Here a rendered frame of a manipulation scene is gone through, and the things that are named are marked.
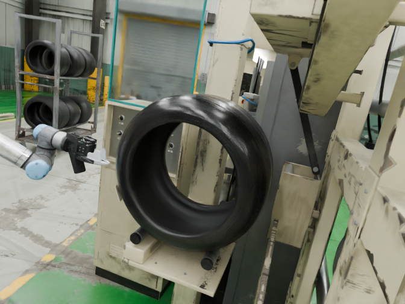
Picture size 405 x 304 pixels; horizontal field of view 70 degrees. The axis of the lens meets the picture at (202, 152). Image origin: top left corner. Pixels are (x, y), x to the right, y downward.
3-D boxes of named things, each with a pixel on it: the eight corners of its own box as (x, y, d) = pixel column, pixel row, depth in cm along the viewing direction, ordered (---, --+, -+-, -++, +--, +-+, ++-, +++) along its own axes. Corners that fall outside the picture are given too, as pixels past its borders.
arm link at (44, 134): (44, 140, 130) (48, 122, 128) (64, 149, 127) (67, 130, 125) (29, 142, 122) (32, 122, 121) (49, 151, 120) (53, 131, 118)
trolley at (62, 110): (64, 136, 552) (68, 28, 504) (96, 141, 548) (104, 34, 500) (13, 152, 424) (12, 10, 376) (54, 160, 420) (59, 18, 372)
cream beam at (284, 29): (273, 53, 112) (281, 12, 108) (342, 63, 105) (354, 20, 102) (244, 14, 56) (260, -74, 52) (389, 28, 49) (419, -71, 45)
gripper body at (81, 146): (86, 143, 113) (62, 133, 116) (82, 163, 116) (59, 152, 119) (99, 140, 121) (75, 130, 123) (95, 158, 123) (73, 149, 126)
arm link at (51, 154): (28, 173, 119) (33, 148, 116) (34, 164, 129) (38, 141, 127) (49, 177, 122) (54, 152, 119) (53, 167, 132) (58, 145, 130)
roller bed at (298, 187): (270, 219, 140) (284, 160, 132) (301, 228, 136) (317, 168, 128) (265, 238, 121) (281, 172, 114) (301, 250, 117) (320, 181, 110)
